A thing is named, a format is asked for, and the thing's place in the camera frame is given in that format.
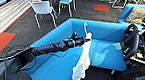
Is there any large blue sofa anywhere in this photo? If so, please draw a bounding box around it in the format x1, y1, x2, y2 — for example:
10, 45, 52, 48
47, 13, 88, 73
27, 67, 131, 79
16, 13, 133, 80

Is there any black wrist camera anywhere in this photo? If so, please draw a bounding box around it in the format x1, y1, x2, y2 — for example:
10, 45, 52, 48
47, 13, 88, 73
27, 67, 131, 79
71, 31, 79, 39

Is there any white shirt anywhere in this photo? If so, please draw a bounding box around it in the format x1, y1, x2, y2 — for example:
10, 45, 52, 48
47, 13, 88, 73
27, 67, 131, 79
67, 33, 96, 80

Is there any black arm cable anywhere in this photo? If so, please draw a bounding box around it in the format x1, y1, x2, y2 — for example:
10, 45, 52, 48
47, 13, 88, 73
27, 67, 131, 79
0, 42, 70, 80

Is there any white clothes hanger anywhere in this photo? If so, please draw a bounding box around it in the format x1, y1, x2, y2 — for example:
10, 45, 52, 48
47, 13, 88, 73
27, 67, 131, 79
81, 21, 92, 43

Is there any patterned beige cushion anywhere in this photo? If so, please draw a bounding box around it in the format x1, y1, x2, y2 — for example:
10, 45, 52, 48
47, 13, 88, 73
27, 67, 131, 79
124, 5, 145, 26

